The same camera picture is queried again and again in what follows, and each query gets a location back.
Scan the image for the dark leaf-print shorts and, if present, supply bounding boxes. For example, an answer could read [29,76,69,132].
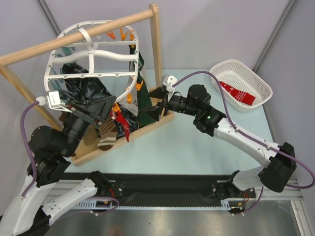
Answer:
[62,62,138,133]

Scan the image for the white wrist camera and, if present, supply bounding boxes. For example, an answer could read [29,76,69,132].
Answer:
[35,90,73,113]
[161,74,178,92]

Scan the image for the orange plastic clothespin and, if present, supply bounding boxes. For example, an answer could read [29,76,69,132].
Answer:
[112,103,121,113]

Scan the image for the red patterned sock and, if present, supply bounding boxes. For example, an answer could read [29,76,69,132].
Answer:
[111,107,130,142]
[220,82,256,106]

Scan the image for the wooden clothes rack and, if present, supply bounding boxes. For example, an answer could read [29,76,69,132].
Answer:
[0,2,175,167]

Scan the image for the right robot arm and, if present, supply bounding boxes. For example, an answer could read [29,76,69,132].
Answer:
[143,85,296,197]

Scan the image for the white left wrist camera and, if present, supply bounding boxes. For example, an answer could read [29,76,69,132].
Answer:
[35,90,73,113]

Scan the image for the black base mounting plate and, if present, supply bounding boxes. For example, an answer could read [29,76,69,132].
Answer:
[49,172,256,201]

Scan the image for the white plastic clip hanger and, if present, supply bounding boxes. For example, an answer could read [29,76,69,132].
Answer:
[44,20,139,104]

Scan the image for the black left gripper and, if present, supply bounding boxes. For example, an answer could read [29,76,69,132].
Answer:
[62,95,118,156]

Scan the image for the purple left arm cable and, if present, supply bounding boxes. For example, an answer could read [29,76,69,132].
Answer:
[19,102,41,199]

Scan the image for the green and white t-shirt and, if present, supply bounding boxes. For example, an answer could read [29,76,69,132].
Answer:
[122,52,155,131]

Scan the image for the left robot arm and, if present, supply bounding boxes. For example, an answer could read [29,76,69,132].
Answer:
[0,96,119,236]

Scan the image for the aluminium frame rail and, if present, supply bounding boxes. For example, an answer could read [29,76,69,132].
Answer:
[34,179,303,209]

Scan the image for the orange clothespin on rim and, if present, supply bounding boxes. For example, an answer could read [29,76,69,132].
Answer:
[135,81,144,91]

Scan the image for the white perforated plastic basket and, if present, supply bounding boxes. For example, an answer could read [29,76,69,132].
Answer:
[210,59,273,113]

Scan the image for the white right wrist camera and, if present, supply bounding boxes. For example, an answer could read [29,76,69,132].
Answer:
[161,74,178,92]

